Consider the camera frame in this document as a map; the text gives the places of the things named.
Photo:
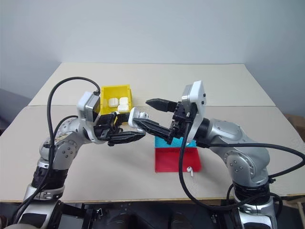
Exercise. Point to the blue plastic tray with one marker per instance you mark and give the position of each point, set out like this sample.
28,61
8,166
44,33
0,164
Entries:
159,143

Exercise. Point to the white earbud case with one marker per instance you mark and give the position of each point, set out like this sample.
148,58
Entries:
133,114
123,108
113,102
124,100

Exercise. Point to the yellow plastic bin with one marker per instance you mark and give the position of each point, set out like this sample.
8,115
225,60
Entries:
104,100

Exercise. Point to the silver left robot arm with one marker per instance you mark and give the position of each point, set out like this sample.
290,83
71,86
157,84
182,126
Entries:
66,148

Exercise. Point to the closed white earbud case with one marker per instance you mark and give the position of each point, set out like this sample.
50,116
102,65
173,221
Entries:
124,100
123,108
113,102

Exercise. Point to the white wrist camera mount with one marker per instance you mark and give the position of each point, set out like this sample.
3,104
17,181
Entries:
199,95
83,105

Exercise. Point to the white earbud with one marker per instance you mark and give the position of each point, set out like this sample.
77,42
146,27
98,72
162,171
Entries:
190,169
143,115

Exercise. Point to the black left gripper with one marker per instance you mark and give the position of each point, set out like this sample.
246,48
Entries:
104,126

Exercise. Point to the black frame under table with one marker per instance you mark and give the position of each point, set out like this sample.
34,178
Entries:
104,214

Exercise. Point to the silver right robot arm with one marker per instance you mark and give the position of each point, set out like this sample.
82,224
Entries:
238,138

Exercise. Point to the red plastic tray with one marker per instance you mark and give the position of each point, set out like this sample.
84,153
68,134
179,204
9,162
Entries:
171,159

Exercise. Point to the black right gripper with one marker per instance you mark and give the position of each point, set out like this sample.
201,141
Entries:
182,121

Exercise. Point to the light wooden frame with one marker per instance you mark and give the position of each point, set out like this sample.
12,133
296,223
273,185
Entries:
295,202

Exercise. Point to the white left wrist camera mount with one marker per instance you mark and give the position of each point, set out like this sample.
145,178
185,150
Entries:
83,105

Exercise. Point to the dark grey seat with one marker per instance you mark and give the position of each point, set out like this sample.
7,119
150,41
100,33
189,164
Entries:
10,105

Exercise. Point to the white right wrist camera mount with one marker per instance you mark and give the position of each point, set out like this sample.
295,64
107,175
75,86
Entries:
199,95

